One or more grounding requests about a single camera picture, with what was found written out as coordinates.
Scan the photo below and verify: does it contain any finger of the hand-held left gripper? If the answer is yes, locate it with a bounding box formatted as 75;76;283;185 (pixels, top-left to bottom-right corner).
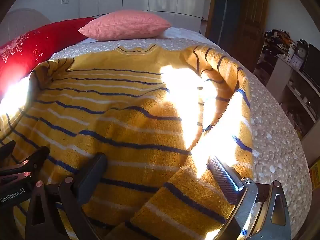
0;141;17;162
0;145;50;180

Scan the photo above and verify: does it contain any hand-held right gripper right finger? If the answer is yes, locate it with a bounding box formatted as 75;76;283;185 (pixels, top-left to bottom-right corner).
207;155;292;240

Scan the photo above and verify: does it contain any yellow box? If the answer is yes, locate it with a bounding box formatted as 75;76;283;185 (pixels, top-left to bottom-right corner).
309;157;320;188

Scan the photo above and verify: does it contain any yellow striped knit sweater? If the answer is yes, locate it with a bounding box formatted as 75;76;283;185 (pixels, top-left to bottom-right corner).
0;44;255;240

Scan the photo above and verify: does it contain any black screen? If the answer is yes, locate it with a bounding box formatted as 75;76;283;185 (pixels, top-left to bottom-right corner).
303;43;320;81

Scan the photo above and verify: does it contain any white bed headboard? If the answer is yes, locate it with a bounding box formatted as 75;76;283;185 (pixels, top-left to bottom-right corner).
0;8;52;48

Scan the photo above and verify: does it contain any brown wooden door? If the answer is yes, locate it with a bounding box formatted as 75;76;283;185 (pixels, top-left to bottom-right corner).
207;0;270;64

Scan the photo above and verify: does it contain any white shelf unit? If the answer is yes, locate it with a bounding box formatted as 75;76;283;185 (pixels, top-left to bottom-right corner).
265;54;320;137

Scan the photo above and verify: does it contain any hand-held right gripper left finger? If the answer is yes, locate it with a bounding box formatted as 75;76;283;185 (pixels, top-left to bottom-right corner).
25;152;108;240

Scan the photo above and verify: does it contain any ornate table clock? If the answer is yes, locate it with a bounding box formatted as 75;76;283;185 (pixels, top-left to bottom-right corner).
294;39;309;68

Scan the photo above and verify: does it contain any beige heart-patterned bedspread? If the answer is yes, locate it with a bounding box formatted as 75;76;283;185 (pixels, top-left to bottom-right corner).
47;27;313;240

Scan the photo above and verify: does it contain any red embroidered pillow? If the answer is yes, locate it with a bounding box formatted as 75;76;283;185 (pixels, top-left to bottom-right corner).
0;17;97;94

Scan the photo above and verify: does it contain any pile of dark clothes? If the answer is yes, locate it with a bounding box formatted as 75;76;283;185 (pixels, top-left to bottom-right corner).
262;29;296;57

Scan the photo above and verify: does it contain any pink ribbed pillow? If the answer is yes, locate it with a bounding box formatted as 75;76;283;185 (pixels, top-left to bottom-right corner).
78;9;172;42

